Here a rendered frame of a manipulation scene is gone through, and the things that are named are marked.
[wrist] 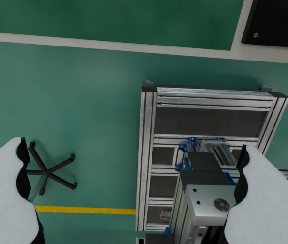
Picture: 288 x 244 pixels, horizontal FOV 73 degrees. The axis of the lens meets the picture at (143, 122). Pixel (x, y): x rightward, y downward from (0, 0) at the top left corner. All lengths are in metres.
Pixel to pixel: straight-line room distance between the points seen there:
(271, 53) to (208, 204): 0.40
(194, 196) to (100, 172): 1.31
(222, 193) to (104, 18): 0.50
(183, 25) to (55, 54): 0.99
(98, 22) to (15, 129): 1.34
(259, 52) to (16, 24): 0.59
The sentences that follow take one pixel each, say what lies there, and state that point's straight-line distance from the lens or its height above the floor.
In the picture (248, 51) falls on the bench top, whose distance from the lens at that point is 0.58.
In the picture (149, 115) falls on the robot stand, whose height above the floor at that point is 0.23.
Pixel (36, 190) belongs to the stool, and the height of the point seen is 0.24.
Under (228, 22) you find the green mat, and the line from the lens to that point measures 0.55.
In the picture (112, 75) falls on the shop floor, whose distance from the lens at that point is 1.32.
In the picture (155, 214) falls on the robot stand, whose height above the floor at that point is 0.21.
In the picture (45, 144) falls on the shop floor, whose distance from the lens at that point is 1.70.
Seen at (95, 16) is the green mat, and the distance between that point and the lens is 0.52.
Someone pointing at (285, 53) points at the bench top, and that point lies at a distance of 0.63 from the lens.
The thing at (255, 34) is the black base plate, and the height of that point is 0.77.
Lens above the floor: 1.26
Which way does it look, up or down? 62 degrees down
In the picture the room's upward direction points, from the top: 178 degrees clockwise
